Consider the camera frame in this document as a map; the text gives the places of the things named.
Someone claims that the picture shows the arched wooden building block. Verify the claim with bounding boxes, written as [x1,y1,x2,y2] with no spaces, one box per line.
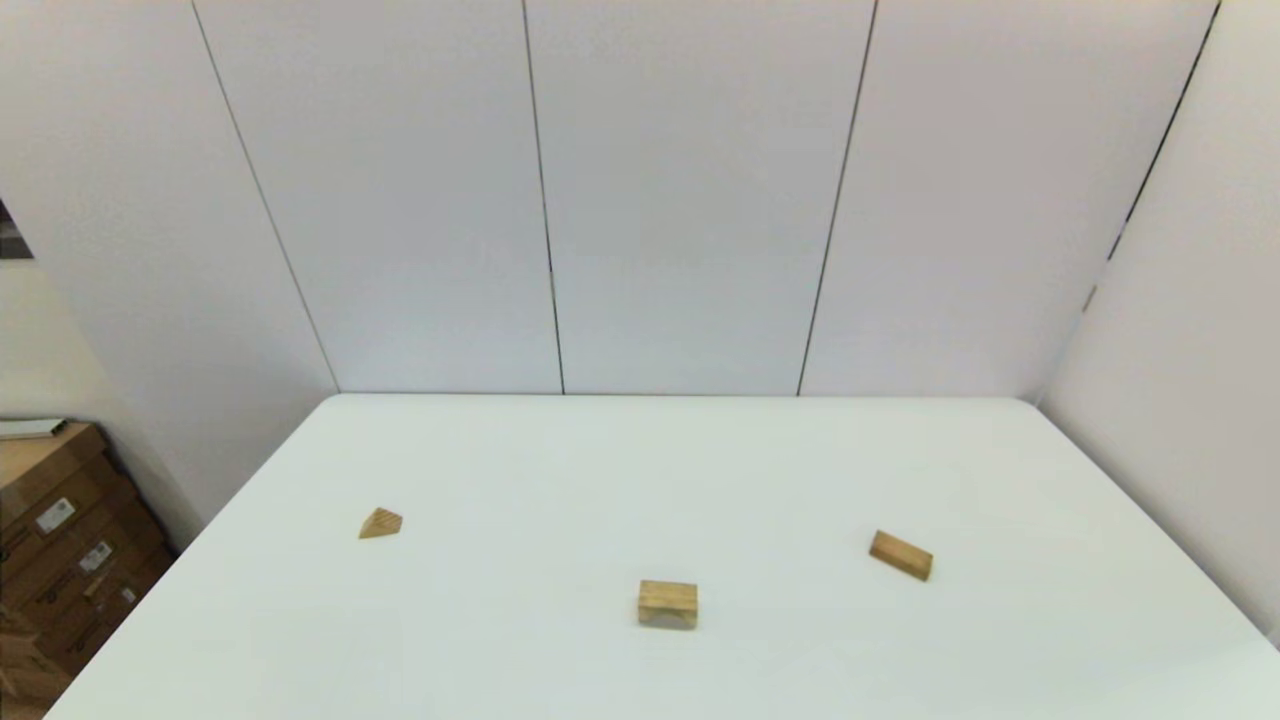
[638,580,699,631]

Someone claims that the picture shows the rectangular wooden building block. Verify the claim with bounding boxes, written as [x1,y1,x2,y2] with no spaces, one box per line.
[869,530,934,582]

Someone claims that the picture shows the stacked cardboard boxes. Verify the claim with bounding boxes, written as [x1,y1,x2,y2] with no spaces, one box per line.
[0,455,179,679]

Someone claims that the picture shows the plain brown cardboard box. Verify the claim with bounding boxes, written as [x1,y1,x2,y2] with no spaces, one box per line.
[0,422,109,526]

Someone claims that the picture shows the small brown cardboard box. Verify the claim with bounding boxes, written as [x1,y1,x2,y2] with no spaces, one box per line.
[0,615,73,720]

